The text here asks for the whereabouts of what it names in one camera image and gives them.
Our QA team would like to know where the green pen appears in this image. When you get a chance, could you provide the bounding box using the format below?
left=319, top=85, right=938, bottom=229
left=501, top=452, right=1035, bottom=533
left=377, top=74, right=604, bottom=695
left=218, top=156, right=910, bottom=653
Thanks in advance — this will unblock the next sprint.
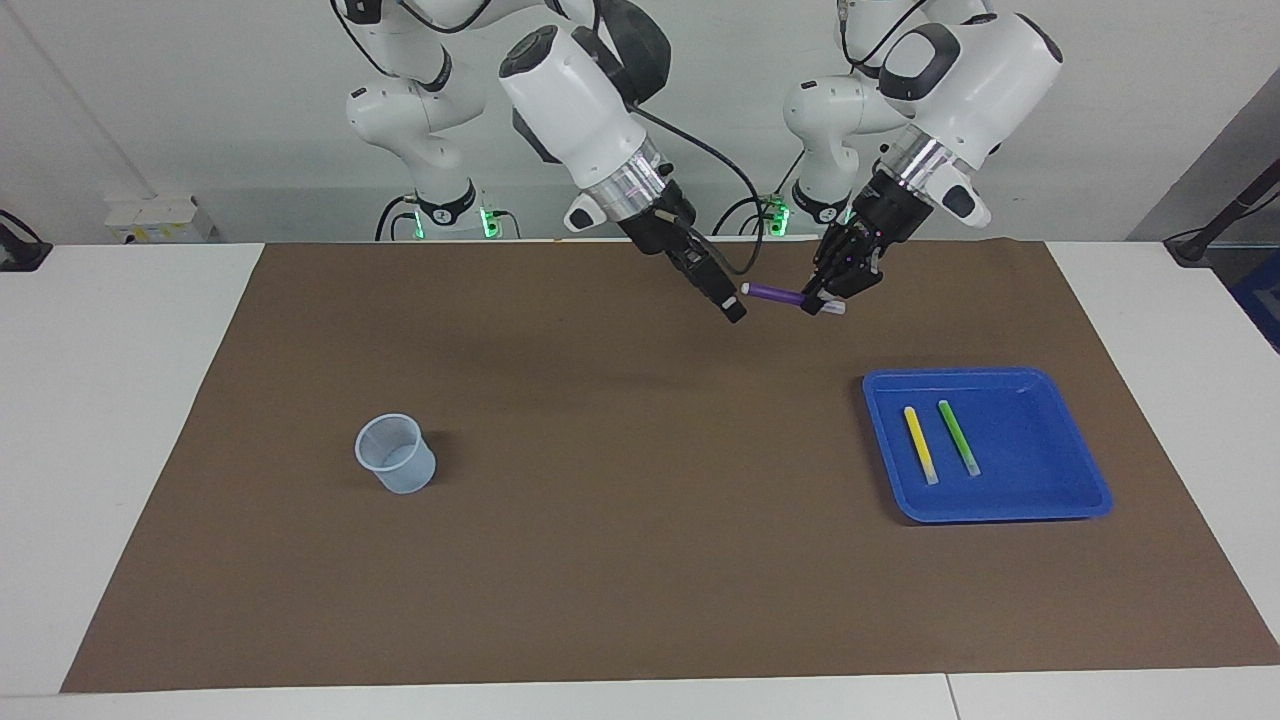
left=937, top=399, right=982, bottom=479

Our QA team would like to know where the black stand pole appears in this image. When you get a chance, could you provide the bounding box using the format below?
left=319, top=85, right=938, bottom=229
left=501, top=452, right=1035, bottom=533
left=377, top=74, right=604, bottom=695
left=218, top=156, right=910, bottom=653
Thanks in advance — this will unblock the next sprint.
left=1165, top=160, right=1280, bottom=267

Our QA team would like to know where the black base cable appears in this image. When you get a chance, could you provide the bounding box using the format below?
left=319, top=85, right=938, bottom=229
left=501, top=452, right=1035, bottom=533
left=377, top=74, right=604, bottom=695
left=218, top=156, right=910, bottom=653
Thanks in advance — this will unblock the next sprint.
left=712, top=150, right=806, bottom=238
left=375, top=193, right=419, bottom=241

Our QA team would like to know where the brown table mat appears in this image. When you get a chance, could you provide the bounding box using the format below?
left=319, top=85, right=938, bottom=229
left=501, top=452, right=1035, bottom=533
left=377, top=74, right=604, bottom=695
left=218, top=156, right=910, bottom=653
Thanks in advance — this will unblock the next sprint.
left=60, top=238, right=1280, bottom=694

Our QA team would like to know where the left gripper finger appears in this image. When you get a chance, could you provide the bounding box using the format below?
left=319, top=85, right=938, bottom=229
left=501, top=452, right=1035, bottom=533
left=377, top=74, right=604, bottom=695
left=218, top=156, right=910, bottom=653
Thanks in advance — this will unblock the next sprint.
left=810, top=224, right=863, bottom=293
left=799, top=258, right=888, bottom=318

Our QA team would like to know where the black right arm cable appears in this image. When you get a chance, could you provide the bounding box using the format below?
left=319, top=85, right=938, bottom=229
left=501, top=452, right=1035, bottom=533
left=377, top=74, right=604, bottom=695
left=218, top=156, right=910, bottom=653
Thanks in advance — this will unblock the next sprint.
left=590, top=0, right=768, bottom=277

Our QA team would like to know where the blue plastic tray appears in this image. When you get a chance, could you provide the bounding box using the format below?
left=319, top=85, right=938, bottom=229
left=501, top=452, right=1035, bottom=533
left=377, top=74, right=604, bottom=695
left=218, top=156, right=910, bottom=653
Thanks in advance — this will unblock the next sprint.
left=862, top=366, right=1114, bottom=525

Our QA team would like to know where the yellow pen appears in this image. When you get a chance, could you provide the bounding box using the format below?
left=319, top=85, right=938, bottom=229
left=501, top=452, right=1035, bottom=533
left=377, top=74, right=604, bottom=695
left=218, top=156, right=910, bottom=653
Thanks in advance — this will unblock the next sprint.
left=903, top=405, right=941, bottom=488

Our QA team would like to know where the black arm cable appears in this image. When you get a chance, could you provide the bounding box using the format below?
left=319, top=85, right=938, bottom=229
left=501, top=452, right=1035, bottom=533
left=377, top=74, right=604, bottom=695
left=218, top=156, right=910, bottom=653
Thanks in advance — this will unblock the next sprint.
left=836, top=0, right=1001, bottom=73
left=590, top=0, right=768, bottom=277

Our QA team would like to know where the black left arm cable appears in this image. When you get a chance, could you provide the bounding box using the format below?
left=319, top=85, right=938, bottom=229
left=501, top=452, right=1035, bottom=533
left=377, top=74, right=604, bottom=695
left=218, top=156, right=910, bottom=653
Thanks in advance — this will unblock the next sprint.
left=836, top=0, right=1001, bottom=73

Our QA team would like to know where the blue crate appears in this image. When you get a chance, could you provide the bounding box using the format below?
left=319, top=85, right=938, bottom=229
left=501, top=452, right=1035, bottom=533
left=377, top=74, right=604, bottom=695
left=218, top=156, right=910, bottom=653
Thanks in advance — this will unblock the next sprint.
left=1230, top=250, right=1280, bottom=353

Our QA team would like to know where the purple pen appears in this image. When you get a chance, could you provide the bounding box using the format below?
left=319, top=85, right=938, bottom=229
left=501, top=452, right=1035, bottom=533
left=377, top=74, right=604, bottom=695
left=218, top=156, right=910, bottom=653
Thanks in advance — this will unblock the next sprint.
left=740, top=282, right=848, bottom=317

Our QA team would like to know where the clear plastic cup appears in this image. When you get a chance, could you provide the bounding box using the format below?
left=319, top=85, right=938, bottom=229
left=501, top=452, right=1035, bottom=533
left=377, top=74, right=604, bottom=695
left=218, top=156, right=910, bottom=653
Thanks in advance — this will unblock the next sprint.
left=354, top=413, right=437, bottom=496

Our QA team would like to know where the black clamp mount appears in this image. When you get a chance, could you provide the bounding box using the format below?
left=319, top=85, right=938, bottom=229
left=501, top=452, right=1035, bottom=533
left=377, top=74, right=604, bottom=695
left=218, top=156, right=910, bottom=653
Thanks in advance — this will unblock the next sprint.
left=0, top=208, right=53, bottom=273

